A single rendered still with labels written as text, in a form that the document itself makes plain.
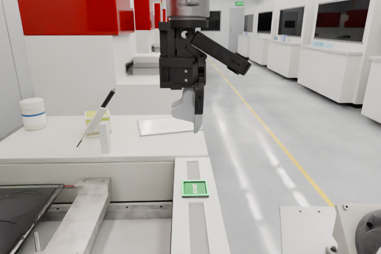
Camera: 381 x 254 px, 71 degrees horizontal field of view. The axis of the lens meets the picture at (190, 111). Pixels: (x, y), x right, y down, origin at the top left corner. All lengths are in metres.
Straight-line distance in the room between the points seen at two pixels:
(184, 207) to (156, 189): 0.24
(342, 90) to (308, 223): 4.28
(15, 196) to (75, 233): 0.21
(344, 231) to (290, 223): 0.17
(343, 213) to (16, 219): 0.69
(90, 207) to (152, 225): 0.16
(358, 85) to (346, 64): 0.39
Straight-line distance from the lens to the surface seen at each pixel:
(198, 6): 0.46
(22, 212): 0.74
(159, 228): 0.72
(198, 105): 0.48
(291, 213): 0.81
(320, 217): 0.82
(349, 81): 5.00
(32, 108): 1.00
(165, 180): 0.76
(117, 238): 0.71
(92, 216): 0.69
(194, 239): 0.49
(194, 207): 0.56
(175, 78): 0.47
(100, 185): 0.74
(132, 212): 0.74
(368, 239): 0.62
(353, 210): 0.67
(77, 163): 0.79
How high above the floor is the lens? 1.30
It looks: 18 degrees down
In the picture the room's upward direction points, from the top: straight up
